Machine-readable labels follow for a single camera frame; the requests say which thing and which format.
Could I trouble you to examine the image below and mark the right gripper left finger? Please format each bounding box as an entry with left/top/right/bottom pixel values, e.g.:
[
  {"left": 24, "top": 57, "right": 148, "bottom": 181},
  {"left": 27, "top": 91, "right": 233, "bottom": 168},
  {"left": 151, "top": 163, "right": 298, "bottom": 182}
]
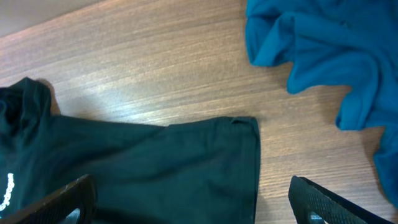
[{"left": 1, "top": 175, "right": 97, "bottom": 224}]

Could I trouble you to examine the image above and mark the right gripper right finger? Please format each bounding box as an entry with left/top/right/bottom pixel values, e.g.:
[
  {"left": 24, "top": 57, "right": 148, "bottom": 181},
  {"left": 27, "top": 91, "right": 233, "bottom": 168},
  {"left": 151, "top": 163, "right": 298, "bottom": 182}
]
[{"left": 288, "top": 176, "right": 392, "bottom": 224}]

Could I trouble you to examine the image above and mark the black polo shirt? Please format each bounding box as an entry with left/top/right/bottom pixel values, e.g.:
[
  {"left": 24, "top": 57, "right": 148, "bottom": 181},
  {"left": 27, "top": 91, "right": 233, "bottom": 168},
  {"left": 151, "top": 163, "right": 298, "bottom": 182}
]
[{"left": 1, "top": 78, "right": 261, "bottom": 223}]

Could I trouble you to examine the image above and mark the blue polo shirt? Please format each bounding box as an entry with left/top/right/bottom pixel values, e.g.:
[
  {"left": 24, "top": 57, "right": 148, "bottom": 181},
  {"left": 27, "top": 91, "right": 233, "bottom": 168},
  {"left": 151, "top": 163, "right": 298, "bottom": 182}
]
[{"left": 245, "top": 0, "right": 397, "bottom": 204}]

